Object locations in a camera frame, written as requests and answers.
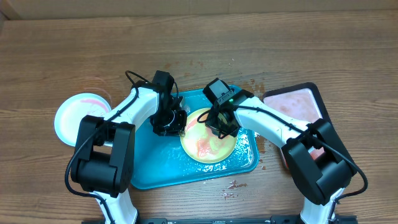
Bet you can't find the yellow plate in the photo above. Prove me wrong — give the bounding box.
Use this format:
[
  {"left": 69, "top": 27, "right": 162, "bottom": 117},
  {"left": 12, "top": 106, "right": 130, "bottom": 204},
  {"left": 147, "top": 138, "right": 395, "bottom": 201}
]
[{"left": 180, "top": 108, "right": 237, "bottom": 164}]

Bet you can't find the light blue plate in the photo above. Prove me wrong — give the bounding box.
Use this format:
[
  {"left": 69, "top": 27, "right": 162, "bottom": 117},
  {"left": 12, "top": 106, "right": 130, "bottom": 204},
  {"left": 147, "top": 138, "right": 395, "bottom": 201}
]
[{"left": 54, "top": 93, "right": 111, "bottom": 147}]

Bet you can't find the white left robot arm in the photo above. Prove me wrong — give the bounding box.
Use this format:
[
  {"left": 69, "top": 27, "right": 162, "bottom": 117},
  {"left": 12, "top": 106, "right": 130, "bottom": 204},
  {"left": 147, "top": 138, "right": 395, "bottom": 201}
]
[{"left": 65, "top": 81, "right": 187, "bottom": 223}]

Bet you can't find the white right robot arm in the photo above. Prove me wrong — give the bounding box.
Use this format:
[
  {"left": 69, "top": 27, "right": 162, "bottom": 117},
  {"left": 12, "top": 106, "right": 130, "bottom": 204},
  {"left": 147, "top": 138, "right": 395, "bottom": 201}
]
[{"left": 204, "top": 90, "right": 360, "bottom": 223}]

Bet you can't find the blue plastic tray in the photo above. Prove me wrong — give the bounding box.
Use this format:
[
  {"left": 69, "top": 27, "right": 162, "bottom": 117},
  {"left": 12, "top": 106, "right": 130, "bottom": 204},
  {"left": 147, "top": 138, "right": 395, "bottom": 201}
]
[{"left": 129, "top": 84, "right": 259, "bottom": 190}]

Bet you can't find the black tray with red water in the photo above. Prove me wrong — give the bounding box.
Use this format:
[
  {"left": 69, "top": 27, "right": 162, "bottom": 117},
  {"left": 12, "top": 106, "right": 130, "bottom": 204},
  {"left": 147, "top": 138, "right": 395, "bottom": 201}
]
[{"left": 262, "top": 82, "right": 332, "bottom": 170}]

